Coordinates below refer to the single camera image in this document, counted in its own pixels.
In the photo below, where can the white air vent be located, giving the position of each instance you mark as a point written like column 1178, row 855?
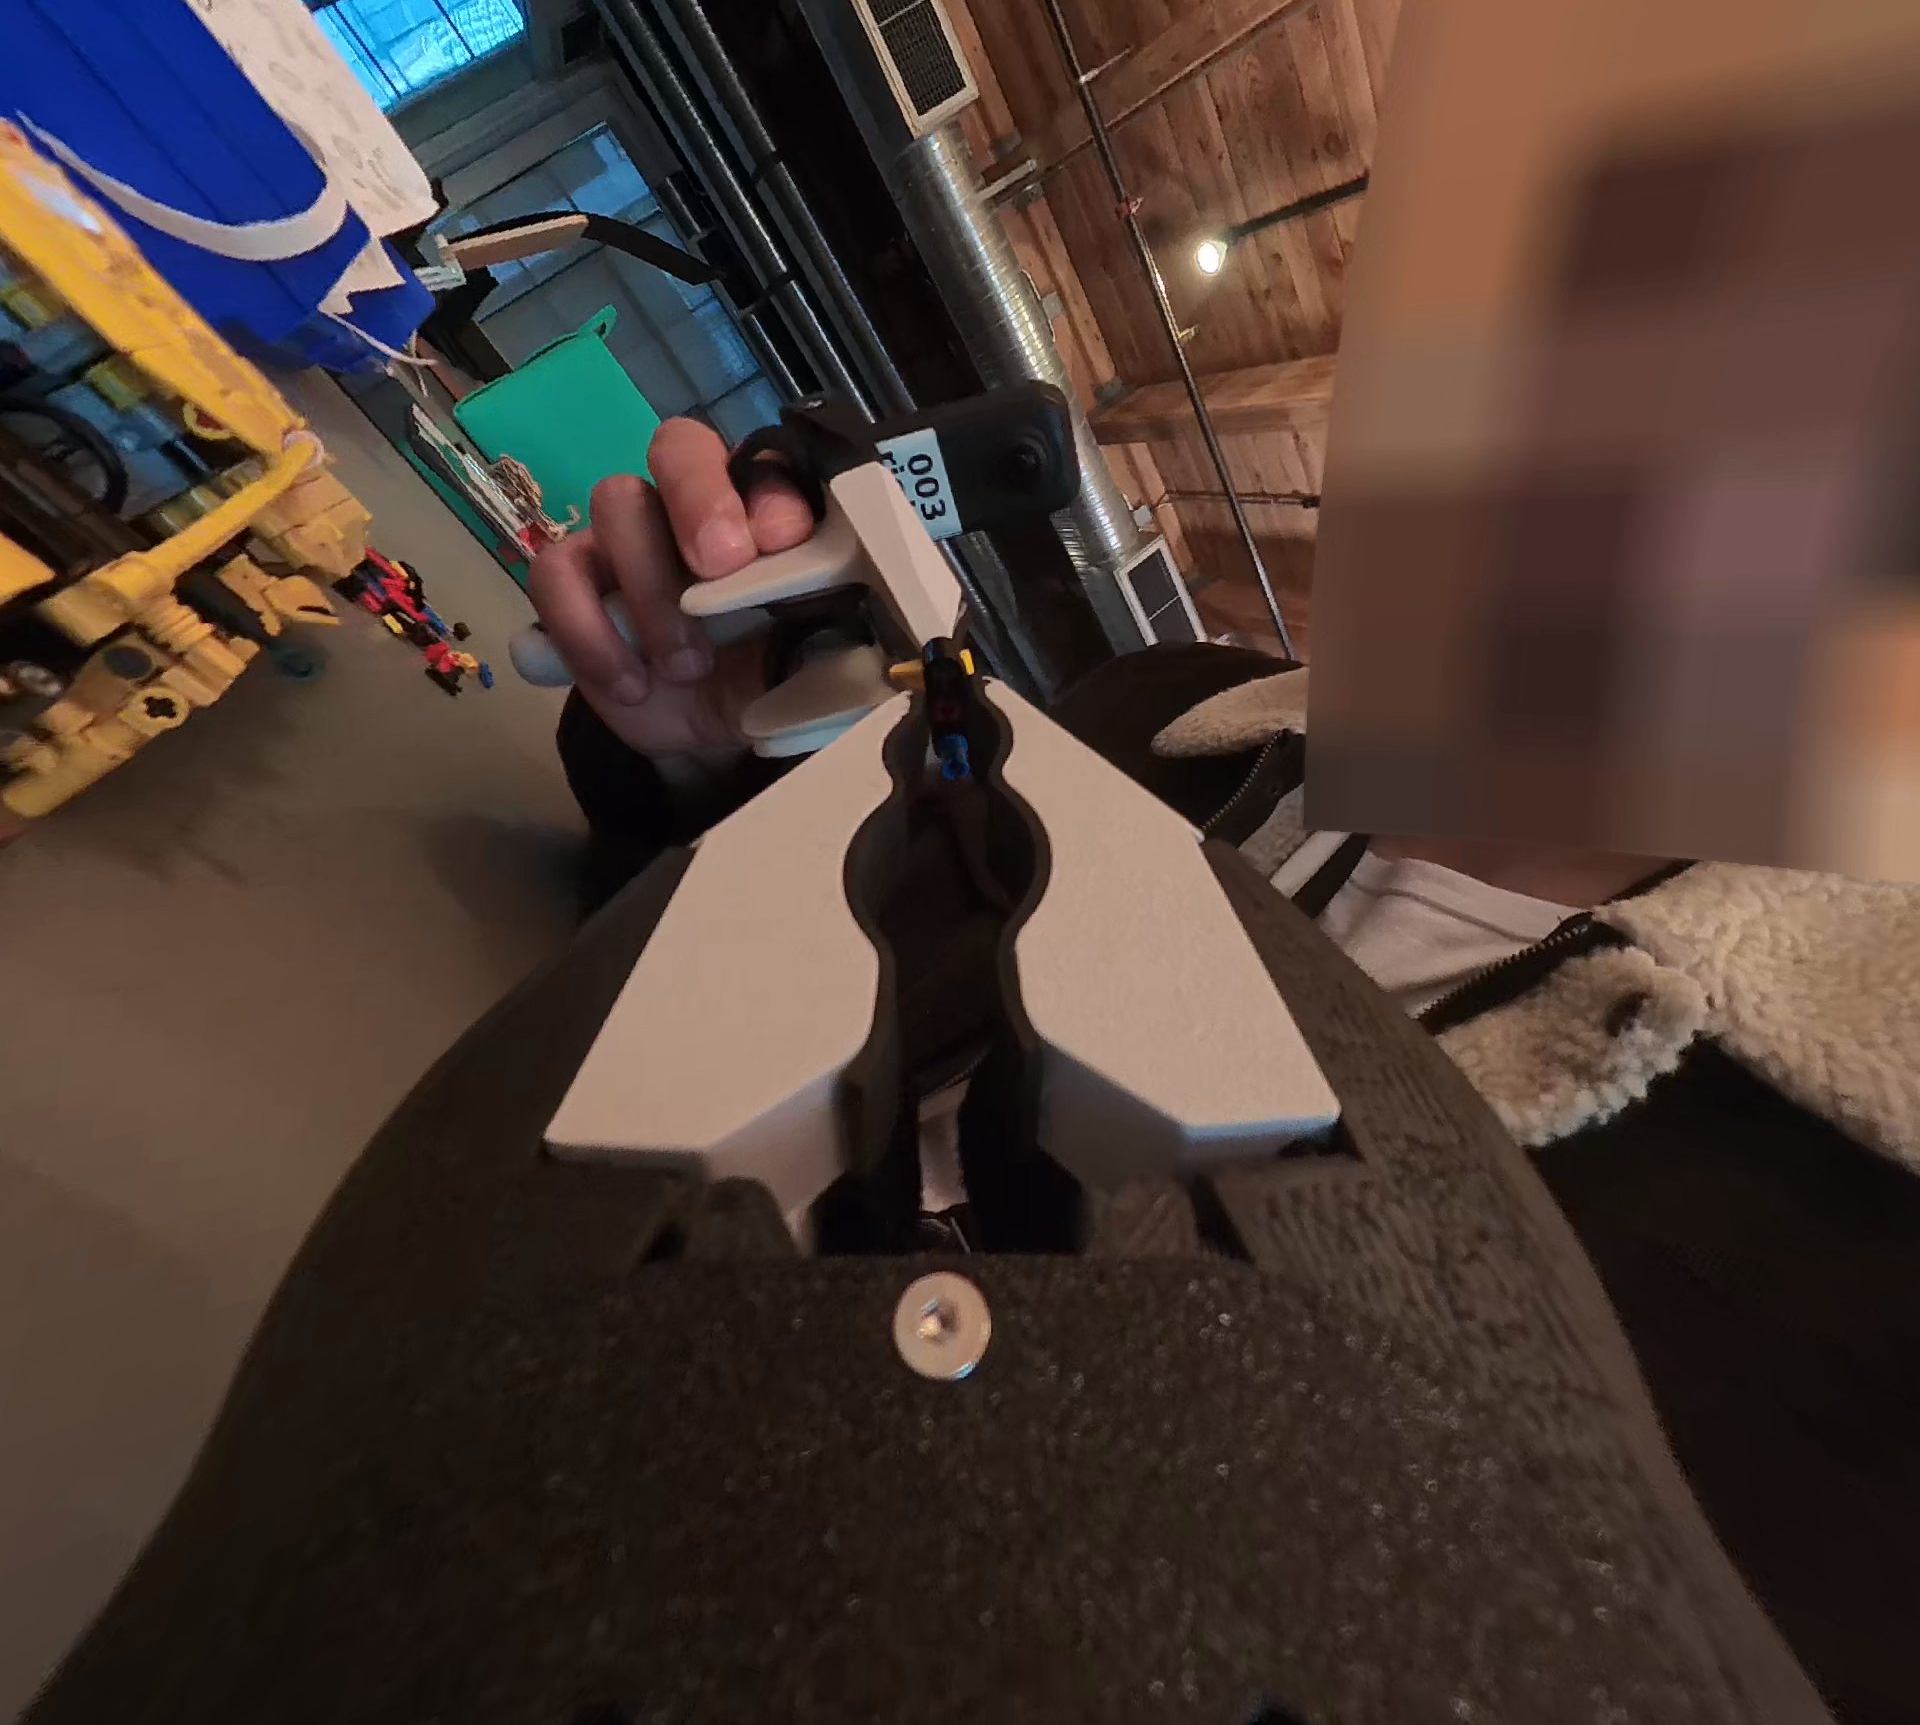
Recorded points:
column 1160, row 593
column 901, row 8

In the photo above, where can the person's right forearm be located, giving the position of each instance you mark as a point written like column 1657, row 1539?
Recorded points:
column 645, row 810

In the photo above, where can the white printed paper bag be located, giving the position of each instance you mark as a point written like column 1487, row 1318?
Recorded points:
column 270, row 14

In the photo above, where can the ceiling spot light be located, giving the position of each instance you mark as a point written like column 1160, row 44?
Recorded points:
column 1210, row 254

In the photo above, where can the person's right hand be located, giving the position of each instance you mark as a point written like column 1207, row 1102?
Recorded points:
column 630, row 615

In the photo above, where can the white curved paper strip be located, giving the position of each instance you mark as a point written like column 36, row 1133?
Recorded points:
column 224, row 232

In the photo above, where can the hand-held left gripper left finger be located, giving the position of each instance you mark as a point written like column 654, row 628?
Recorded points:
column 721, row 1004

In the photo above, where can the person's white shirt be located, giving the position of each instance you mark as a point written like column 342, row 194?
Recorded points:
column 1441, row 930

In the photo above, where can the black brick assembly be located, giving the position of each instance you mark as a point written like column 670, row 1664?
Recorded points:
column 953, row 713

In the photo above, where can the black curved pole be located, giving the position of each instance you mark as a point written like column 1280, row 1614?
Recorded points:
column 645, row 249

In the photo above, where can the pile of small coloured pins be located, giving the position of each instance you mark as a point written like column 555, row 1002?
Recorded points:
column 420, row 623

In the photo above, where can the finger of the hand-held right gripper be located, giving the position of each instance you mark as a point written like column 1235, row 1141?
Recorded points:
column 818, row 705
column 893, row 541

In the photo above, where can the wooden sheet holder board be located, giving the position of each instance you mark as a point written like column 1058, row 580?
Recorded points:
column 511, row 245

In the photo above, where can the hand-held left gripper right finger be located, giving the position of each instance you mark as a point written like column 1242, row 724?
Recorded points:
column 1170, row 1004

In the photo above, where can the small yellow brick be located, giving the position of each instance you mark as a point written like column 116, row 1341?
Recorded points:
column 918, row 671

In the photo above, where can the silver ventilation duct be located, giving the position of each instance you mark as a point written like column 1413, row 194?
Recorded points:
column 990, row 284

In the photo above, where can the teal tray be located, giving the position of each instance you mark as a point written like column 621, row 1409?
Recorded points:
column 451, row 481

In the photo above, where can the yellow toy brick car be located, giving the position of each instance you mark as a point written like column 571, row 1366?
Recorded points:
column 134, row 554

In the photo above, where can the blue plastic bin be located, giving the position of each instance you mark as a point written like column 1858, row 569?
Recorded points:
column 105, row 30

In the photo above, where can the green bin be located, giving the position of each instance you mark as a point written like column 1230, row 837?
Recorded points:
column 571, row 421

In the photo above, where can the wooden stick model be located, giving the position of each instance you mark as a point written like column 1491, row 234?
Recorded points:
column 525, row 495

